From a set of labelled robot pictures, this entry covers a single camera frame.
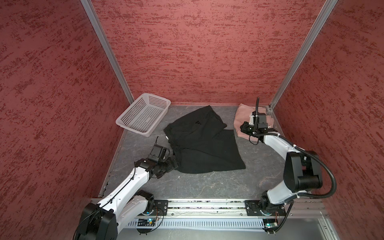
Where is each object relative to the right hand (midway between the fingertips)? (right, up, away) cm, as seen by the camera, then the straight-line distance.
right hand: (239, 129), depth 93 cm
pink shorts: (+7, +9, +17) cm, 21 cm away
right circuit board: (+8, -45, -23) cm, 51 cm away
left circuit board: (-50, -44, -23) cm, 71 cm away
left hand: (-41, -23, -11) cm, 48 cm away
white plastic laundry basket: (-68, +10, +20) cm, 72 cm away
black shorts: (-24, -11, +4) cm, 27 cm away
